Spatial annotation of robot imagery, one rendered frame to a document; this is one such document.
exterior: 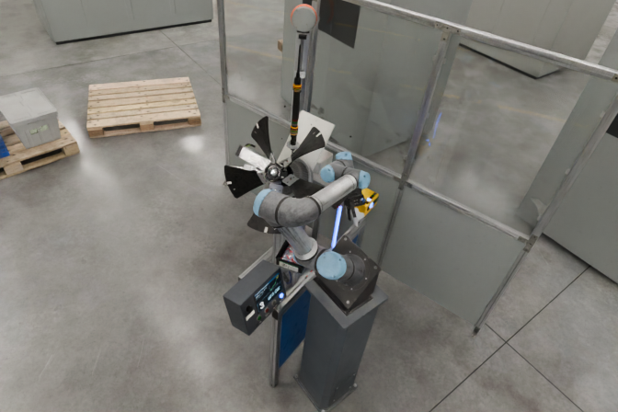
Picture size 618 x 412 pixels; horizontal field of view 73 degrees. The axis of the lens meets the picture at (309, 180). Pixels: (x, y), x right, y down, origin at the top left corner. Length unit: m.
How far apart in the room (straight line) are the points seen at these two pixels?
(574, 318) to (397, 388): 1.61
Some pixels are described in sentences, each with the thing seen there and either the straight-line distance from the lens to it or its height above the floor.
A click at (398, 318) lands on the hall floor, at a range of 3.38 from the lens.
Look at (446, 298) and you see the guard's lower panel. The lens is 3.42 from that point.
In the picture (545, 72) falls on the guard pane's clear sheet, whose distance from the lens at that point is 2.38.
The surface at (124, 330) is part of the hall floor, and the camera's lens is 3.33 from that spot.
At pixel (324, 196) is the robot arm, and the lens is 1.63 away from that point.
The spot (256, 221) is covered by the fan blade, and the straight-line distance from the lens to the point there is 2.48.
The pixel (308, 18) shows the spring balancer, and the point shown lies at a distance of 2.70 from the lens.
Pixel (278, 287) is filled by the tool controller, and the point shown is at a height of 1.17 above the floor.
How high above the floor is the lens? 2.75
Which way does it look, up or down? 39 degrees down
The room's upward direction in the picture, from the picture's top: 6 degrees clockwise
